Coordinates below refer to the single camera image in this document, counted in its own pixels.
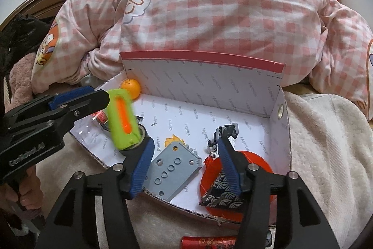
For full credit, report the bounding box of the dark wooden headboard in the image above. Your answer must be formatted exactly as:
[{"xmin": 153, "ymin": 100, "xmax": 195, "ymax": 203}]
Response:
[{"xmin": 0, "ymin": 0, "xmax": 108, "ymax": 31}]

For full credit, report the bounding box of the red patterned tube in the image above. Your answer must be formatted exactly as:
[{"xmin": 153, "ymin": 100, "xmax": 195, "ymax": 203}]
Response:
[{"xmin": 181, "ymin": 236, "xmax": 240, "ymax": 249}]

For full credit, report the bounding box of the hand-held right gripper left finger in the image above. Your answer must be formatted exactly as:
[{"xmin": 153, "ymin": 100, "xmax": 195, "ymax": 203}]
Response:
[{"xmin": 35, "ymin": 137, "xmax": 155, "ymax": 249}]

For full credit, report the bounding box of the person's left hand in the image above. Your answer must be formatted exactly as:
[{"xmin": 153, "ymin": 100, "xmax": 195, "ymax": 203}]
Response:
[{"xmin": 0, "ymin": 169, "xmax": 43, "ymax": 215}]

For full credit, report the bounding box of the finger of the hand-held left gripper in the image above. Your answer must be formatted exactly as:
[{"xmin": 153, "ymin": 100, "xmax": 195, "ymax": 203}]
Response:
[
  {"xmin": 49, "ymin": 90, "xmax": 111, "ymax": 133},
  {"xmin": 6, "ymin": 86, "xmax": 94, "ymax": 121}
]

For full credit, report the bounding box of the grey toy plate with holes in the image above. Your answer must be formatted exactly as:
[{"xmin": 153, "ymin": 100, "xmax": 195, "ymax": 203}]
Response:
[{"xmin": 142, "ymin": 135, "xmax": 203, "ymax": 199}]

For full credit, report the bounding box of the orange ping pong ball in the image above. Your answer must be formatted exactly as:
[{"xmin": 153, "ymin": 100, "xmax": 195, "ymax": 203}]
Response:
[{"xmin": 121, "ymin": 78, "xmax": 142, "ymax": 99}]

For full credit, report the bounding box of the black round ring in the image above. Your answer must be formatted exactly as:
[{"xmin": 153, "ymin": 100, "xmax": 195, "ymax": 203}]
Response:
[{"xmin": 119, "ymin": 123, "xmax": 150, "ymax": 158}]

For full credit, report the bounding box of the pink plush cloth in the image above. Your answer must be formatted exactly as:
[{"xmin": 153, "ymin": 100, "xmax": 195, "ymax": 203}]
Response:
[{"xmin": 7, "ymin": 52, "xmax": 40, "ymax": 105}]

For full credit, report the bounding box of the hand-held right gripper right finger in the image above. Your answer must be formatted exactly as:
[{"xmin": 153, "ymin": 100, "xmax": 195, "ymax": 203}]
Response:
[{"xmin": 217, "ymin": 137, "xmax": 340, "ymax": 249}]

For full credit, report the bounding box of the dark wave patterned pouch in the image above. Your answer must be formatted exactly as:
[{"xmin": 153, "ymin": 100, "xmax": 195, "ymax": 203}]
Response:
[{"xmin": 199, "ymin": 169, "xmax": 247, "ymax": 211}]

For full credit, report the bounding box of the white and red cardboard box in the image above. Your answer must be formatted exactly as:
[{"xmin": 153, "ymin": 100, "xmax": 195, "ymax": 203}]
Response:
[{"xmin": 70, "ymin": 51, "xmax": 293, "ymax": 228}]

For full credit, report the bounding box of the black furry cloth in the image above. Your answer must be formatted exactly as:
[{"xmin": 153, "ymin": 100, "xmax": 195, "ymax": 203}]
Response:
[{"xmin": 0, "ymin": 14, "xmax": 51, "ymax": 104}]

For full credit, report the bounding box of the green toy with orange stripe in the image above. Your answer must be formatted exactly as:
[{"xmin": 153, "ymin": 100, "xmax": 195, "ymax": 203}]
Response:
[{"xmin": 105, "ymin": 88, "xmax": 145, "ymax": 150}]

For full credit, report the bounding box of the pink checked quilt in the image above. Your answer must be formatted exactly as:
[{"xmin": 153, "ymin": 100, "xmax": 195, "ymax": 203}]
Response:
[{"xmin": 31, "ymin": 0, "xmax": 373, "ymax": 121}]

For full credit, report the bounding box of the small black white toy figure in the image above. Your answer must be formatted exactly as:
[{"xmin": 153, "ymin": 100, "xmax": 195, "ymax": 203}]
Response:
[{"xmin": 205, "ymin": 123, "xmax": 240, "ymax": 162}]

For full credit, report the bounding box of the clear plastic bottle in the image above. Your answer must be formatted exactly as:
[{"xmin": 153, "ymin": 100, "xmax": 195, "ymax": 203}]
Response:
[{"xmin": 73, "ymin": 110, "xmax": 117, "ymax": 147}]

